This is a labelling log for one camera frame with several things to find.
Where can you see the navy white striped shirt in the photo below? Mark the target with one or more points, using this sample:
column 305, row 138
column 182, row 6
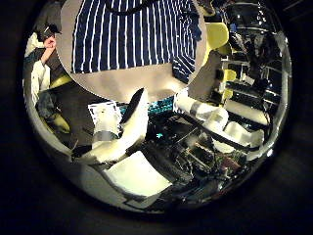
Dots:
column 130, row 32

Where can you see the black computer with teal lights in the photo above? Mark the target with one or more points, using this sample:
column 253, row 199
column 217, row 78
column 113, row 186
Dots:
column 176, row 147

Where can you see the yellow chair under person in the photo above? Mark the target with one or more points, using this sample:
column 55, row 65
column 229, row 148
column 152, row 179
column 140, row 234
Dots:
column 62, row 122

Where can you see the person in white jacket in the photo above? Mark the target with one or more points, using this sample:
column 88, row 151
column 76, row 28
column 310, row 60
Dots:
column 40, row 76

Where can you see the large yellow chair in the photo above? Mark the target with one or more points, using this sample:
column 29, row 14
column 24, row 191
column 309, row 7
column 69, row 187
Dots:
column 217, row 35

